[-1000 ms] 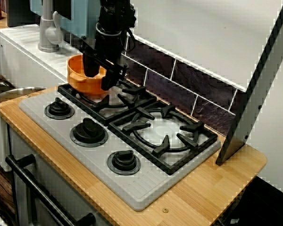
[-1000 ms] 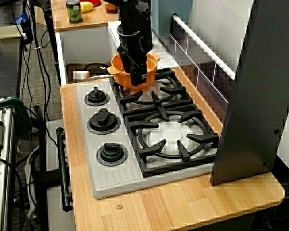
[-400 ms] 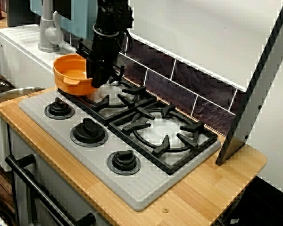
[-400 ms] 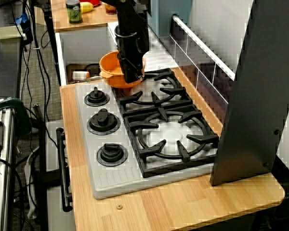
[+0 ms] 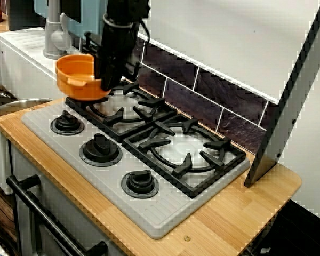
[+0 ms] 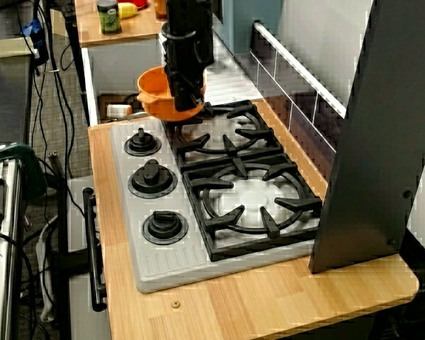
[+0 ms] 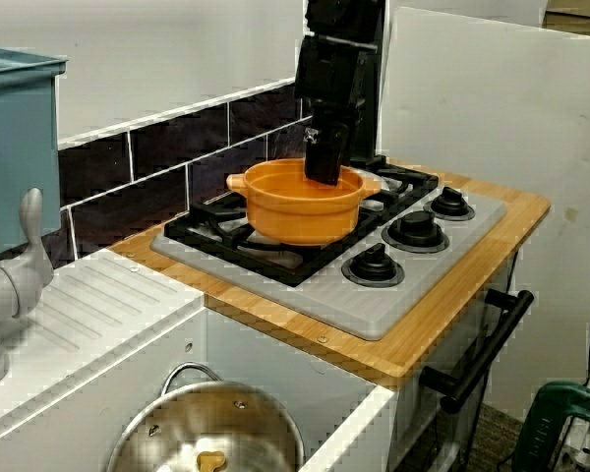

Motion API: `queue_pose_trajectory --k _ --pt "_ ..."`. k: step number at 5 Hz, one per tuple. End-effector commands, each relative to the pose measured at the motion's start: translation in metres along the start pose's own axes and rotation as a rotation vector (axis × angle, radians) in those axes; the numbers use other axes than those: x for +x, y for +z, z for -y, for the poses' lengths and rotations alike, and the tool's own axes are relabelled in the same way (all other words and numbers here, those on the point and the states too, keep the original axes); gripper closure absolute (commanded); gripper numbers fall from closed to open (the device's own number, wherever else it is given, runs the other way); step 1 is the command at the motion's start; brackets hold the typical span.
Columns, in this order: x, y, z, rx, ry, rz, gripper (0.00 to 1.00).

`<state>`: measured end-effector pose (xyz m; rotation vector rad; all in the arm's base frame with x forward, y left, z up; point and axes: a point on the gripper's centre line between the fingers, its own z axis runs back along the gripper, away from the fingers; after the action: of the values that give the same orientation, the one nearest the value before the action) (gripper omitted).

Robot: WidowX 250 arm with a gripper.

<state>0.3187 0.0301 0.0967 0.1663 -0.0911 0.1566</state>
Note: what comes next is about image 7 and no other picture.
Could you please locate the black burner grate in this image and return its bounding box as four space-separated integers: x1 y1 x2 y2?
348 155 442 217
164 189 375 289

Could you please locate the orange plastic toy pot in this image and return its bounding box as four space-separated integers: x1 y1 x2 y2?
225 157 384 247

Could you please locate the white toy sink unit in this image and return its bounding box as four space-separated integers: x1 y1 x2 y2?
0 248 399 472

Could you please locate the stainless steel pot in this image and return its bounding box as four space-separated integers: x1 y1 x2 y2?
106 362 306 472

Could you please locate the dark tile backsplash panel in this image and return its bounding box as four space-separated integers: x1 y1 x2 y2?
41 76 316 269

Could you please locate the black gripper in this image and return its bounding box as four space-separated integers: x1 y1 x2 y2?
294 34 370 187

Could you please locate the black oven door handle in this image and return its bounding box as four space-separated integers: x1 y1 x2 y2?
419 288 535 414

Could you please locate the teal blue box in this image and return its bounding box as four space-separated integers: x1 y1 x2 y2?
0 44 69 252

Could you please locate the grey toy stove plate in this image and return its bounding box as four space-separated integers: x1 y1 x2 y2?
150 184 508 341

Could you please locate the grey toy faucet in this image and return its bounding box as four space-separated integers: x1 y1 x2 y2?
0 188 55 392

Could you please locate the black stove knob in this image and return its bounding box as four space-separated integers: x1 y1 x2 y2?
341 244 405 287
422 186 476 221
381 210 451 255

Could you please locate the green clamp tool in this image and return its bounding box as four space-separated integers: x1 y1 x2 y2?
513 382 590 472

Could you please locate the yellow plastic toy piece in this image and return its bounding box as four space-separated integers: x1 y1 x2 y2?
196 449 226 472

